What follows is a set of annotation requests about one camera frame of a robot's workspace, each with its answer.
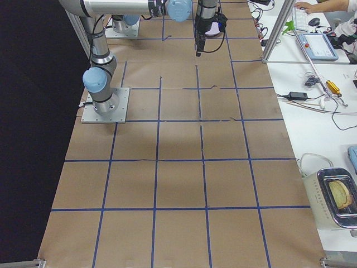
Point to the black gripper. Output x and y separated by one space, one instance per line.
201 27

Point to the lavender plate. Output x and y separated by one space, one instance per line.
214 31

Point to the person's hand on keyboard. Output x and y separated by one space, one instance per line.
307 7

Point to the white keyboard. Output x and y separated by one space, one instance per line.
299 18

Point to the black power adapter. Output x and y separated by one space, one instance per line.
298 96

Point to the teach pendant tablet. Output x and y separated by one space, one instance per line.
317 46

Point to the black computer mouse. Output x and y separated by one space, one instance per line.
314 22

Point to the brown paper table cover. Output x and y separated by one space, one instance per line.
202 174

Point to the green reach grabber tool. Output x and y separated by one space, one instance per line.
327 94

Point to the cream toaster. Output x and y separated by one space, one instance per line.
327 215

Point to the bread slice in toaster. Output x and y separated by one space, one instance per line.
341 194

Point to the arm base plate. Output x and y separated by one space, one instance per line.
132 34
112 111

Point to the aluminium frame post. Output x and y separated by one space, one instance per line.
277 29

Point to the yellow handled tool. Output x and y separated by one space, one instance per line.
333 88

